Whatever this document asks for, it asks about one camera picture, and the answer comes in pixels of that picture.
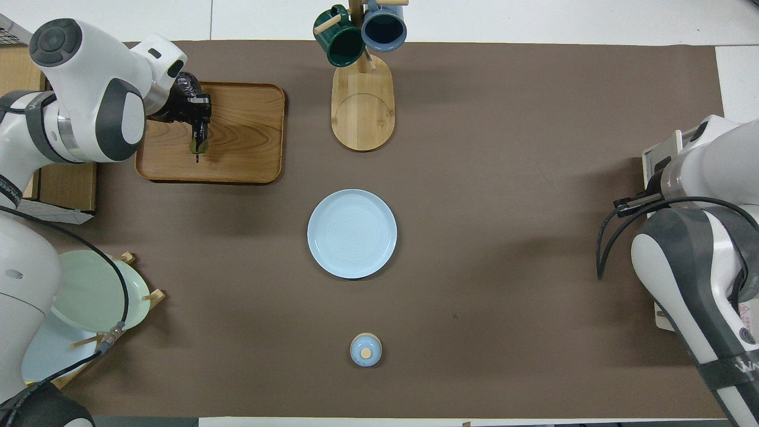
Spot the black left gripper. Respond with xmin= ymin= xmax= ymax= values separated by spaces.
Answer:
xmin=157 ymin=71 xmax=212 ymax=152

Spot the small blue bell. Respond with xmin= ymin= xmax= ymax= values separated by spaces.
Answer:
xmin=350 ymin=333 xmax=382 ymax=368

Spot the wooden mug tree stand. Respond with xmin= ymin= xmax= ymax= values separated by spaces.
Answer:
xmin=313 ymin=0 xmax=410 ymax=152

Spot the light blue racked plate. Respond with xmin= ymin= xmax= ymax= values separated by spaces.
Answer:
xmin=21 ymin=311 xmax=98 ymax=383

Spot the wooden shelf with wire mesh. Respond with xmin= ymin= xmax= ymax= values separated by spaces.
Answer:
xmin=0 ymin=13 xmax=98 ymax=225

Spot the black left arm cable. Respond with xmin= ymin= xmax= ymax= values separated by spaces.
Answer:
xmin=0 ymin=205 xmax=129 ymax=410

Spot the pale green plate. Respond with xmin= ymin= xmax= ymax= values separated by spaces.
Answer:
xmin=50 ymin=250 xmax=151 ymax=333

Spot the dark purple eggplant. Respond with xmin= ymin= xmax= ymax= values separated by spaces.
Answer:
xmin=189 ymin=128 xmax=210 ymax=164

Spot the white toaster oven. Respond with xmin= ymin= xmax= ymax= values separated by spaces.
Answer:
xmin=642 ymin=128 xmax=700 ymax=332

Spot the wooden tray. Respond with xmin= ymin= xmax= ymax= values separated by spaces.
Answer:
xmin=135 ymin=81 xmax=286 ymax=185

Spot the light blue serving plate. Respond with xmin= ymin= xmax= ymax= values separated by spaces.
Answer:
xmin=307 ymin=189 xmax=398 ymax=280

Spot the blue mug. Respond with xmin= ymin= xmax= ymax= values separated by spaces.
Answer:
xmin=361 ymin=0 xmax=408 ymax=53

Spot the dark green mug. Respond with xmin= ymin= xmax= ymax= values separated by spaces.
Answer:
xmin=313 ymin=5 xmax=365 ymax=68

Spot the wooden plate rack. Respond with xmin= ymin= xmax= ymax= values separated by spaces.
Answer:
xmin=50 ymin=252 xmax=165 ymax=390

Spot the brown table mat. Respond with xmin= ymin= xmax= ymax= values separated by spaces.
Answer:
xmin=24 ymin=40 xmax=727 ymax=419

